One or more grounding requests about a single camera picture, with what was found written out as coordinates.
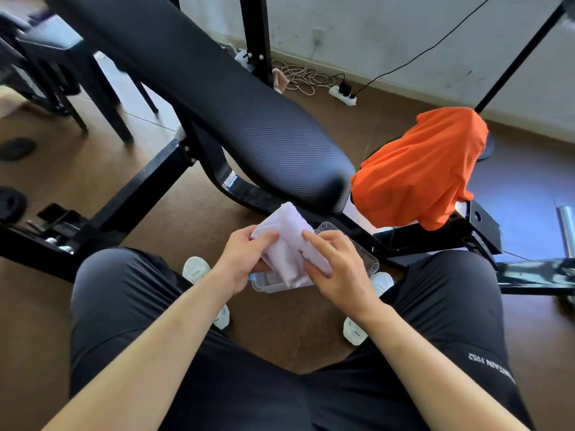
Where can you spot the person's right hand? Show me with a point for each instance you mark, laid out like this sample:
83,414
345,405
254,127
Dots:
348,278

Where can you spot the person's left hand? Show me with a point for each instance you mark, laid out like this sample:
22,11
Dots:
236,260

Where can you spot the person's left thumb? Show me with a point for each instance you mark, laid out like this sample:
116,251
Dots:
266,240

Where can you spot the person's right thumb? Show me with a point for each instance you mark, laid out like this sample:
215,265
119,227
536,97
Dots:
320,253

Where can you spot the light purple cloth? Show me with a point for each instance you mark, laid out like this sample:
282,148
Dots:
289,233

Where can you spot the clear plastic container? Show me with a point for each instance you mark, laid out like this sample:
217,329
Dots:
359,260

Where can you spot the person's right forearm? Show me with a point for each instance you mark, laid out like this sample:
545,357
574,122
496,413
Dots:
431,377

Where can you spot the person's left forearm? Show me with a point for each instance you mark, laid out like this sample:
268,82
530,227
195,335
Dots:
148,359

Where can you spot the white left shoe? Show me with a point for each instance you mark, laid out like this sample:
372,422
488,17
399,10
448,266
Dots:
196,268

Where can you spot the white shoe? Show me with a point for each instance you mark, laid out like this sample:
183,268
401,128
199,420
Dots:
355,332
196,268

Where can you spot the white right shoe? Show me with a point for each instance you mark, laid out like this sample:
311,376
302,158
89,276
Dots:
355,332

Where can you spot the orange cloth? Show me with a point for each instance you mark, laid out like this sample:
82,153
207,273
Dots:
417,175

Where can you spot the black padded bench cushion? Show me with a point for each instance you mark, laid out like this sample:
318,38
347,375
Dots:
224,107

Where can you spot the black shorts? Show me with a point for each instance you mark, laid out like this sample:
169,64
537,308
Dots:
269,399

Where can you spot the white power strip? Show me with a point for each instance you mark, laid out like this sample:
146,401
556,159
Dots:
343,97

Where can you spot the black plug adapter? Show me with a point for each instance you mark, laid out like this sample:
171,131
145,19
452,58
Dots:
345,88

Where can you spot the dark floor mat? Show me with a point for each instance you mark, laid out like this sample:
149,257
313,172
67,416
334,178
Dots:
525,188

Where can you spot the chrome metal bar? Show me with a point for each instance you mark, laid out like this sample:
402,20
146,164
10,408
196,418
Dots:
566,231

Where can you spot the black weight plate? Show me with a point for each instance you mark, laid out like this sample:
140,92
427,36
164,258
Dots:
11,204

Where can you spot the black slanted stand pole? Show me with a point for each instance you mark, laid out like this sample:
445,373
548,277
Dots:
521,58

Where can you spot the black metal bench frame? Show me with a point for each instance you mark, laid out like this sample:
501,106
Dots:
134,192

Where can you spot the black upright metal post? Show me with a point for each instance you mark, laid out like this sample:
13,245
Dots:
256,31

